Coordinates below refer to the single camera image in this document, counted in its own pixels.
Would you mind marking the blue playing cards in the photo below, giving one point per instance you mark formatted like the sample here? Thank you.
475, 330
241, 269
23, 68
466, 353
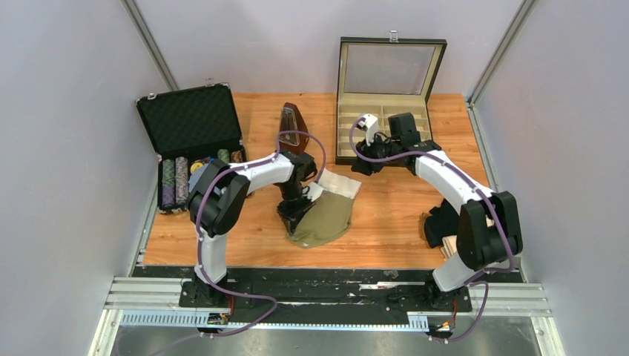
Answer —
193, 179

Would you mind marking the aluminium frame rail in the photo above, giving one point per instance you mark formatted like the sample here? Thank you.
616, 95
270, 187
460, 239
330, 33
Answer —
153, 301

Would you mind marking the beige underwear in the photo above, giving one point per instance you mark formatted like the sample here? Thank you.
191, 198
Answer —
448, 247

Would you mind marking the wooden metronome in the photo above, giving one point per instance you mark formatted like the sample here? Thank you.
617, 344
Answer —
291, 122

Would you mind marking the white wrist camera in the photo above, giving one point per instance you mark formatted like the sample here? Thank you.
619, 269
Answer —
313, 191
368, 123

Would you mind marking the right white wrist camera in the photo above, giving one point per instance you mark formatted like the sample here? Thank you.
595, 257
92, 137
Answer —
368, 123

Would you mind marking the green red chip stack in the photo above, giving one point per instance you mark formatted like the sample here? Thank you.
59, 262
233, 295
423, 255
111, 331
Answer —
224, 155

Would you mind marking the green purple chip stack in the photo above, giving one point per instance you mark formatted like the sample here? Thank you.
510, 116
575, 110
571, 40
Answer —
168, 184

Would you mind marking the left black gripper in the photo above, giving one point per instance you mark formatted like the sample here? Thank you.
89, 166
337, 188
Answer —
291, 216

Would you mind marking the yellow dealer chip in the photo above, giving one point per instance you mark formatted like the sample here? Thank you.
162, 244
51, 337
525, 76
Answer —
195, 166

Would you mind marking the black compartment display box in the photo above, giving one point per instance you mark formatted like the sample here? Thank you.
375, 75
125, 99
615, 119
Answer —
384, 77

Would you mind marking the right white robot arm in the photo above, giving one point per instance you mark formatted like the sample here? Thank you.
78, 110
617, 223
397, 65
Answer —
488, 233

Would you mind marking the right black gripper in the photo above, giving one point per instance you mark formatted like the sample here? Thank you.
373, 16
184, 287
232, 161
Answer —
365, 167

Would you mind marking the black poker chip case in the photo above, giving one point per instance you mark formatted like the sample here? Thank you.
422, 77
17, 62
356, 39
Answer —
194, 123

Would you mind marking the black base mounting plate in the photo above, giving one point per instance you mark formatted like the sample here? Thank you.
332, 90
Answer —
339, 296

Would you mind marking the black underwear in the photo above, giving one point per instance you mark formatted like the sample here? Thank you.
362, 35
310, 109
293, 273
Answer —
441, 221

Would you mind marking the olive green white underwear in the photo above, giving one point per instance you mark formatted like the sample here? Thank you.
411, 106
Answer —
331, 217

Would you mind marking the orange black chip stack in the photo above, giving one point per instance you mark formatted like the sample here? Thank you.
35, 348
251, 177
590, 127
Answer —
237, 156

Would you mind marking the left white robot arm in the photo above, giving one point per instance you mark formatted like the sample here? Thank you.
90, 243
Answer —
216, 201

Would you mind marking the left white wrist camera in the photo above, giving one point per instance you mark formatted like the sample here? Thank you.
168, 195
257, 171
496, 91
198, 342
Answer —
313, 191

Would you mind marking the purple grey chip stack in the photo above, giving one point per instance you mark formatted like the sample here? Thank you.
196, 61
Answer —
181, 180

